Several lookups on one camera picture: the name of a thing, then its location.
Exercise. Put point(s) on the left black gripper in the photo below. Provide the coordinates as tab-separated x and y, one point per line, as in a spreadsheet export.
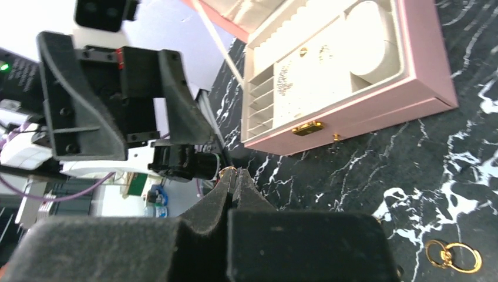
96	99

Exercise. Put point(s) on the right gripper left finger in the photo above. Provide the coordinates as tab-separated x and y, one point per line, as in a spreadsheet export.
189	247

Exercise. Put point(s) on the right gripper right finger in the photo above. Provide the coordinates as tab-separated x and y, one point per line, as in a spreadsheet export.
264	244

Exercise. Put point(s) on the small gold stud earring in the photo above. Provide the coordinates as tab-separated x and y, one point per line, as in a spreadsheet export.
223	171

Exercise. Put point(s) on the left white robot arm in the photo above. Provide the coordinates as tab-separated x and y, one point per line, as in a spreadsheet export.
28	148

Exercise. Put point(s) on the pink jewelry box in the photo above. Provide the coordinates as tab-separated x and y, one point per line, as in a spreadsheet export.
369	65

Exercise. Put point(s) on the silver rhinestone earring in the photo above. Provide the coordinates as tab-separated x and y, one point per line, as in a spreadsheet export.
283	84

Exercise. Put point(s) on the gold stud in box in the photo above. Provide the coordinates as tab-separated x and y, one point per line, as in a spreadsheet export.
303	51

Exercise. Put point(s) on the gold double hoop earring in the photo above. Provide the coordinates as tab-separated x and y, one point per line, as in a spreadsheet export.
446	258

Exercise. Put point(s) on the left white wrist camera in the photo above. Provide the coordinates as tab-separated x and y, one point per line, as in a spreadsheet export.
99	23

